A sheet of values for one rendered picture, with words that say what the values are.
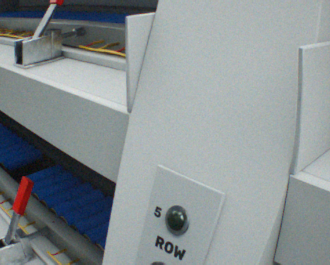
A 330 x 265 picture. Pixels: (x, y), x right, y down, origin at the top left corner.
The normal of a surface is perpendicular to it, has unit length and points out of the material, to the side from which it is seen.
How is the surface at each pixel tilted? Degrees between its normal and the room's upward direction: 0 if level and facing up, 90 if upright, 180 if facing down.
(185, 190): 90
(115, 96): 19
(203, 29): 90
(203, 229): 90
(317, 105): 90
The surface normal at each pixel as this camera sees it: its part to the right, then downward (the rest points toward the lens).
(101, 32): -0.73, 0.26
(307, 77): 0.69, 0.26
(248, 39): -0.69, -0.04
